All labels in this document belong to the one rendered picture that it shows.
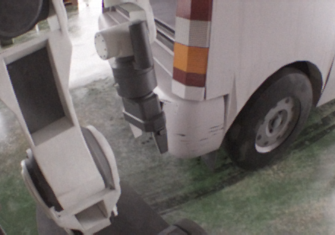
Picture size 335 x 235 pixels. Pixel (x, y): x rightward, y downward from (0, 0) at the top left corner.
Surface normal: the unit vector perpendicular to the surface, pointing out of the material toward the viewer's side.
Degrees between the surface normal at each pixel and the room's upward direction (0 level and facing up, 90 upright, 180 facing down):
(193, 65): 87
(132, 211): 0
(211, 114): 85
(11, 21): 90
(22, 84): 80
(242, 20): 90
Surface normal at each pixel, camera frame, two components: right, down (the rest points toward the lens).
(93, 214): 0.28, -0.46
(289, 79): 0.33, 0.26
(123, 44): 0.61, 0.29
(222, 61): 0.39, 0.55
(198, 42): -0.25, 0.55
